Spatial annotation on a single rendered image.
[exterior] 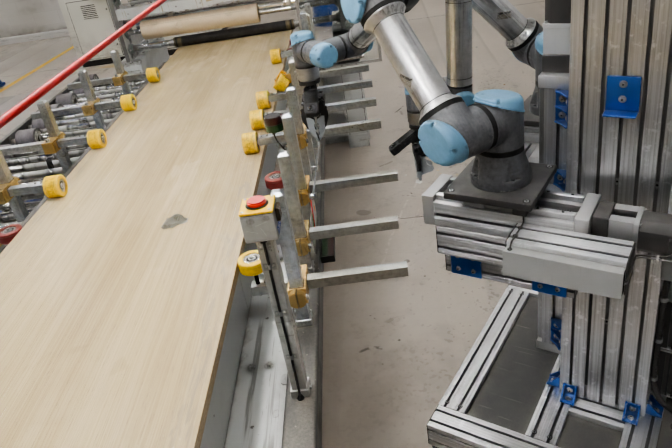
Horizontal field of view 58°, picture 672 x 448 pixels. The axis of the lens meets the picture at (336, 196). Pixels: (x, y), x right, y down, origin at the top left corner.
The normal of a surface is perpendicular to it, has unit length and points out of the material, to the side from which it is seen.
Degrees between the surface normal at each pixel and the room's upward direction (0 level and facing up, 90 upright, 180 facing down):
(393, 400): 0
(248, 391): 0
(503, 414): 0
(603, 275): 90
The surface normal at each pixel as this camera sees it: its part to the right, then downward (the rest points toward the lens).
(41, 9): -0.04, 0.47
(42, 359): -0.15, -0.88
